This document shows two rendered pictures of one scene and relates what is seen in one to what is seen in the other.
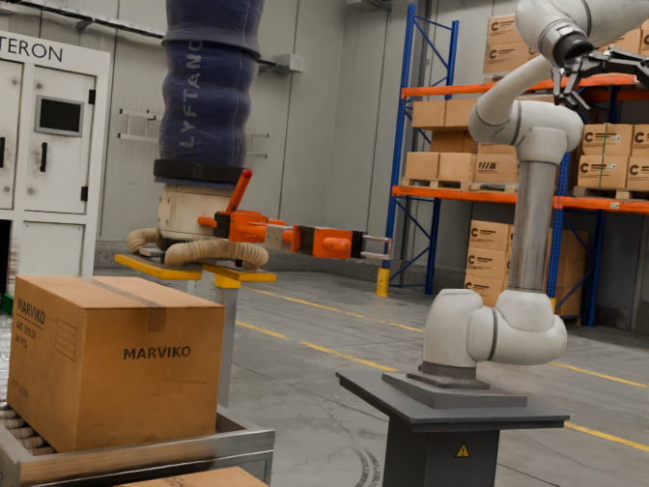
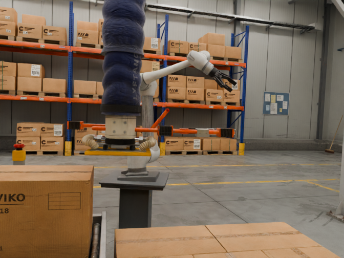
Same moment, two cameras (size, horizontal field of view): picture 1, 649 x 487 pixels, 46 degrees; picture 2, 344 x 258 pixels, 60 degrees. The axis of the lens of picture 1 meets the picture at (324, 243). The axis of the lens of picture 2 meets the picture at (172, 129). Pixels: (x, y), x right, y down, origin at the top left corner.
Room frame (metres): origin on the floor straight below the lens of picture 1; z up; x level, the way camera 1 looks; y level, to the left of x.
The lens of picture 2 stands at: (0.87, 1.71, 1.29)
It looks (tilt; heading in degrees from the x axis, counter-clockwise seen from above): 3 degrees down; 296
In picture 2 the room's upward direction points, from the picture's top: 2 degrees clockwise
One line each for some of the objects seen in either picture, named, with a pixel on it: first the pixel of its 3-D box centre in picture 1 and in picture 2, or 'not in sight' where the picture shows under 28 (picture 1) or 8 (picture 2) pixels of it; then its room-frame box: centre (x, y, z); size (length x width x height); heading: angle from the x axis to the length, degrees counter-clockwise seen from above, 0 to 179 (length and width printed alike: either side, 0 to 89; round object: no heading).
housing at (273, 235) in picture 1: (287, 238); (201, 132); (1.47, 0.07, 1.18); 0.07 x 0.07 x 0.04; 32
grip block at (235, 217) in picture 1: (239, 226); (165, 130); (1.65, 0.19, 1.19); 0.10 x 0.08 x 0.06; 122
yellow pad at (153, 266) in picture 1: (155, 260); (119, 149); (1.81, 0.40, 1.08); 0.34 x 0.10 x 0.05; 32
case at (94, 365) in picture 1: (109, 357); (33, 209); (2.21, 0.60, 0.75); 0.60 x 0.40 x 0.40; 38
